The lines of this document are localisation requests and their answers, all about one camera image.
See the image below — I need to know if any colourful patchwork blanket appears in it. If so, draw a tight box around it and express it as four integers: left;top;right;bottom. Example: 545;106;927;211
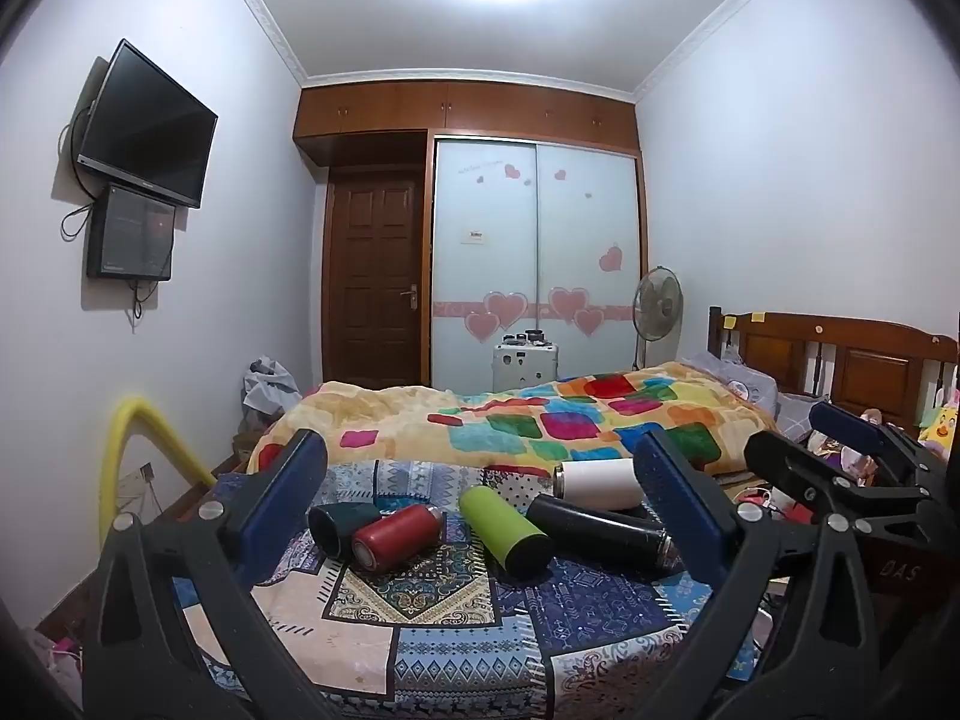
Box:
247;361;781;482

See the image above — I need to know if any wooden overhead cabinet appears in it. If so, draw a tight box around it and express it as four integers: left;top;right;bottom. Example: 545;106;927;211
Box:
292;79;640;167

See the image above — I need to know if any brown wooden door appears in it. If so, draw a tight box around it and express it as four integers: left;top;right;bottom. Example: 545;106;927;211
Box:
322;165;427;392

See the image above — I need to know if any black television cable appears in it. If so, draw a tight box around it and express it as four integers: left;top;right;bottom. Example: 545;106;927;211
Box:
58;106;97;241

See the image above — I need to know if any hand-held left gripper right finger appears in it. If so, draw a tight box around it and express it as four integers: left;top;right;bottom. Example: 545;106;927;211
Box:
632;429;880;720

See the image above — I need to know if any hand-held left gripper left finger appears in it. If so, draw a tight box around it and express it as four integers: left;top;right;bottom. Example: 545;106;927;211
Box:
81;429;338;720

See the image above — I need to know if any small black wall monitor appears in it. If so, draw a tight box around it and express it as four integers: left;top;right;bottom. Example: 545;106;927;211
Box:
85;181;178;283

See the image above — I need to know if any white box appliance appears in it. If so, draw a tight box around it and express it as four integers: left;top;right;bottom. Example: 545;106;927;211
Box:
491;342;560;395

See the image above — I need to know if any dark green cup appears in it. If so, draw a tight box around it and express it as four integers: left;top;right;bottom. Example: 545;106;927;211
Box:
307;504;383;562

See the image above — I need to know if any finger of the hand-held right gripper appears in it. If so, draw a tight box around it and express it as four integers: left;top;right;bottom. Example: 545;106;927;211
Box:
808;400;957;488
744;431;935;535

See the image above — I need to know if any wall-mounted black television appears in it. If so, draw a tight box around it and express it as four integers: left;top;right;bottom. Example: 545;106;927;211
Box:
77;37;219;209

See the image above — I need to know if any standing fan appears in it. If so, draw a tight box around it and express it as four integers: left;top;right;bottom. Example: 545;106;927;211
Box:
632;266;685;373

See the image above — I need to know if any yellow foam tube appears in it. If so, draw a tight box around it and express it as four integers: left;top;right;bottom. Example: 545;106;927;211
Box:
99;395;218;535

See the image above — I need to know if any wooden bed headboard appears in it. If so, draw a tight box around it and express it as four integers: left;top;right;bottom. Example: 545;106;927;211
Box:
707;306;960;437

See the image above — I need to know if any black bottle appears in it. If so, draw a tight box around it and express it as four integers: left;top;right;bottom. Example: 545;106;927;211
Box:
525;493;680;572

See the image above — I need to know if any blue patterned bed sheet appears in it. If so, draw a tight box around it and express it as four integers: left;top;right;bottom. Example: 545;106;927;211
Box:
172;457;767;720

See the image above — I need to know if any red bottle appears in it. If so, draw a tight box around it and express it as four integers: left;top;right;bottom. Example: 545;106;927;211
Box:
351;504;445;571

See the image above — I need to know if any frosted sliding wardrobe with hearts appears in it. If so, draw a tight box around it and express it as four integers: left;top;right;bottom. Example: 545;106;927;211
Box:
429;133;647;395

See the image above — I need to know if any grey printed pillow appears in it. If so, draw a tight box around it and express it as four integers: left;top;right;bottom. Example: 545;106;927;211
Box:
679;351;781;422

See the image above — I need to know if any grey clothes pile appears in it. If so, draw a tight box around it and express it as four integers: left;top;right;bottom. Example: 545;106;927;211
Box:
241;358;302;422

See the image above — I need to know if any lime green cup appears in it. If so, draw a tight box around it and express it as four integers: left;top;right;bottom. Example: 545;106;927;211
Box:
459;485;553;575

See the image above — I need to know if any yellow plush toy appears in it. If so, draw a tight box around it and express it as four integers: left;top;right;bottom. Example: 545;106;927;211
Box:
919;382;960;460

